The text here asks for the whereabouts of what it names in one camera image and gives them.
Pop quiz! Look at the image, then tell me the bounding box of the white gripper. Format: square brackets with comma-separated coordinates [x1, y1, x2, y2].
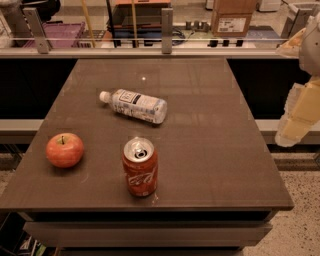
[275, 13, 320, 147]

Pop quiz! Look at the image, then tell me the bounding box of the clear plastic water bottle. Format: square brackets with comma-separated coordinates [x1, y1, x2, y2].
[99, 89, 167, 124]

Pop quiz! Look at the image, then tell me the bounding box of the cardboard box with label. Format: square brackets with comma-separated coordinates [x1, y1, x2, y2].
[211, 0, 257, 37]

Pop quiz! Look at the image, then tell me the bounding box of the red soda can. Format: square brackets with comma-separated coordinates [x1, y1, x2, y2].
[122, 137, 158, 197]

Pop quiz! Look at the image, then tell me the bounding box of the red apple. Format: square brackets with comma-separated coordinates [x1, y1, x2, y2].
[46, 133, 84, 168]

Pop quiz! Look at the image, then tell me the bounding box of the purple plastic crate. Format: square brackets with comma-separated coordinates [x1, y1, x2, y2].
[23, 21, 86, 49]

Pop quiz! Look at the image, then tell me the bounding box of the drawer under table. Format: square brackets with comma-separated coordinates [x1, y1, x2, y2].
[24, 222, 272, 248]

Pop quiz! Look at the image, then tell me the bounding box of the right metal railing bracket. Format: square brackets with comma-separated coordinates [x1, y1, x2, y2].
[281, 1, 320, 39]

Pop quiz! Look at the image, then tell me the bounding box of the metal railing bracket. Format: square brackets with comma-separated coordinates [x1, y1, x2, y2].
[23, 7, 51, 54]
[161, 8, 173, 54]
[281, 1, 320, 39]

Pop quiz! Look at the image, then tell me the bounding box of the middle metal railing bracket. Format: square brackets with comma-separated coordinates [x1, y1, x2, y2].
[161, 8, 173, 54]

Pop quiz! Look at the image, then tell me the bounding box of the yellow broom handle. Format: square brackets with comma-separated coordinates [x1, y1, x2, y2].
[81, 0, 96, 48]

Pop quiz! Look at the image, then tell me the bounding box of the left metal railing bracket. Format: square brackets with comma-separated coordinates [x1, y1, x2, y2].
[23, 7, 51, 54]

